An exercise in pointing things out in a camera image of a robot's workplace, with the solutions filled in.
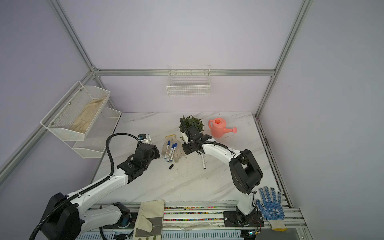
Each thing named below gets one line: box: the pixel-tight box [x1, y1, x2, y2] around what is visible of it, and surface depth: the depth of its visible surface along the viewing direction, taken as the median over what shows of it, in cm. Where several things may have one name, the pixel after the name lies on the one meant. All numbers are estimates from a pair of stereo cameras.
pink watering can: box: [208, 117, 238, 138], surface depth 103 cm
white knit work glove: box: [161, 134, 186, 163], surface depth 103 cm
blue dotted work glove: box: [255, 185, 288, 232], surface depth 78 cm
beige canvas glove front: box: [133, 199, 165, 240], surface depth 73 cm
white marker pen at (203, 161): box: [201, 153, 207, 170], surface depth 95 cm
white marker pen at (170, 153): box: [166, 143, 175, 163], surface depth 99 cm
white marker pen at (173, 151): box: [170, 142, 178, 162], surface depth 100 cm
